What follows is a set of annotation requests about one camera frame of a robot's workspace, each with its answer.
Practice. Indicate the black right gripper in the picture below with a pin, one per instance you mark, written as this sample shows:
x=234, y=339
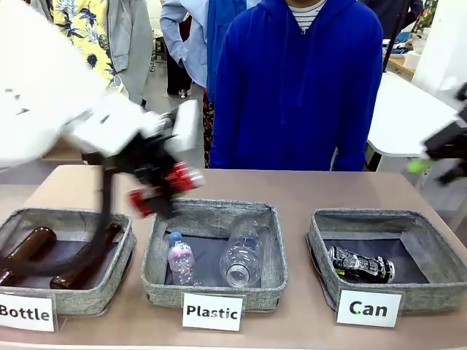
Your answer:
x=450, y=140

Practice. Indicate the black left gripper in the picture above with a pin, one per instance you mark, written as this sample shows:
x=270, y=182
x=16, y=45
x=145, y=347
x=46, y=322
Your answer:
x=146, y=153

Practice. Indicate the crushed red can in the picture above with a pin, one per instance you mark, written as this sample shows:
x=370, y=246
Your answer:
x=184, y=178

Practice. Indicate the small pink plastic bottle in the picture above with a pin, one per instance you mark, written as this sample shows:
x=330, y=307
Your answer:
x=180, y=259

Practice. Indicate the large clear plastic bottle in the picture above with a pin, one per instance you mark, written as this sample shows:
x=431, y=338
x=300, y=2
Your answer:
x=242, y=255

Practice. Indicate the small brown glass bottle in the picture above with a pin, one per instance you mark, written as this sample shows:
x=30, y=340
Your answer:
x=80, y=270

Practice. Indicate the crushed black can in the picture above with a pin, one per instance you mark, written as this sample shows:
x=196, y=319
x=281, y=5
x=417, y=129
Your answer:
x=361, y=264

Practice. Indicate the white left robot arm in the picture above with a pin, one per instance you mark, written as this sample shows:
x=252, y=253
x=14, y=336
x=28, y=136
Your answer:
x=44, y=91

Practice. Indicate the grey fabric basket plastic label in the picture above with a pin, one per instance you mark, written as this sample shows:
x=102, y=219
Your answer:
x=211, y=213

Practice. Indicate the grey fabric basket can label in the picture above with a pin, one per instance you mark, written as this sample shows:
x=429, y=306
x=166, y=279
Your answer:
x=430, y=251

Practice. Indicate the grey fabric basket bottle label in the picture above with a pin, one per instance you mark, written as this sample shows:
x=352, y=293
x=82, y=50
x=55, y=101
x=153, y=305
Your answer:
x=87, y=302

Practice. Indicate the white sign reading Can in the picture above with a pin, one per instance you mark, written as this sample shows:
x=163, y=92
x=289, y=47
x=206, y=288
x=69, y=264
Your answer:
x=368, y=308

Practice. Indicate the white table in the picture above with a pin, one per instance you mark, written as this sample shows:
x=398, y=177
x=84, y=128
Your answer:
x=401, y=116

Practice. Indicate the person in floral skirt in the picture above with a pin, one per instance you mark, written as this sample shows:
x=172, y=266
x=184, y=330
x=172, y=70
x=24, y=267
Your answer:
x=208, y=127

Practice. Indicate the wooden shelf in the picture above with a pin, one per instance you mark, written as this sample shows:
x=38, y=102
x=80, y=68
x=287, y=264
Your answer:
x=65, y=155

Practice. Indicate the white sign reading Plastic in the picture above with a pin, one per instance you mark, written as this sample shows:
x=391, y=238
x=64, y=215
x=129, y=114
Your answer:
x=212, y=312

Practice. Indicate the large brown glass bottle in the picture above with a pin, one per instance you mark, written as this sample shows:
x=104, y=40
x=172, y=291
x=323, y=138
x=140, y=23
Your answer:
x=31, y=248

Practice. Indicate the person in light blue shirt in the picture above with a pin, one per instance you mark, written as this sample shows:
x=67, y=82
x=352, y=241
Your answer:
x=189, y=43

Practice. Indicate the person in blue hoodie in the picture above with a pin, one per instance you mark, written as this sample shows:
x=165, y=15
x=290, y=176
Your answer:
x=295, y=95

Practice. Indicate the person in dark clothes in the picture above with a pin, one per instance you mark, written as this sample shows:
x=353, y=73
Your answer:
x=399, y=14

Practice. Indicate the person in yellow floral shirt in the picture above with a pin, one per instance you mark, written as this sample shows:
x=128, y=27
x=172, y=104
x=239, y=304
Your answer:
x=127, y=33

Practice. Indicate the white sign reading Bottle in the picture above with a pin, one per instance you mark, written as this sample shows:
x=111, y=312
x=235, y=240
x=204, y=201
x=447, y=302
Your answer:
x=25, y=313

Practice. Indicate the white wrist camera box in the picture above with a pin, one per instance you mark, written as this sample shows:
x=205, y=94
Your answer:
x=185, y=125

